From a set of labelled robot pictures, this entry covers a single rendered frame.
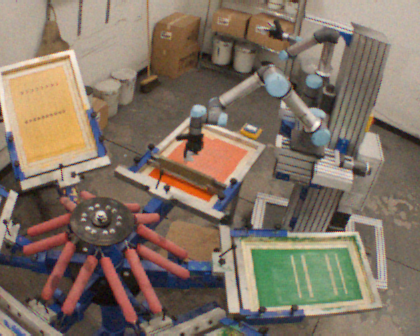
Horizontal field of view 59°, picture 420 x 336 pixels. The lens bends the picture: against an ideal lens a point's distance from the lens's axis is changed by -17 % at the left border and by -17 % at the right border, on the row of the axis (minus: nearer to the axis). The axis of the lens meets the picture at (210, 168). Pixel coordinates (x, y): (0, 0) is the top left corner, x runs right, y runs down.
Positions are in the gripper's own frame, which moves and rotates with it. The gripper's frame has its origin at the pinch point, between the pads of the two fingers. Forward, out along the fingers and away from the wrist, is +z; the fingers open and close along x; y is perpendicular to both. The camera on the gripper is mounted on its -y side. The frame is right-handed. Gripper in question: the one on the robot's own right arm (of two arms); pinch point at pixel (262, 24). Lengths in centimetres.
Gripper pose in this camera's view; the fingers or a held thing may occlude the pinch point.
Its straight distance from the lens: 329.6
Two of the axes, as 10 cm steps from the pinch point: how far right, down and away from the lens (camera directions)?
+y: -0.5, 7.1, 7.0
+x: 6.2, -5.3, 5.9
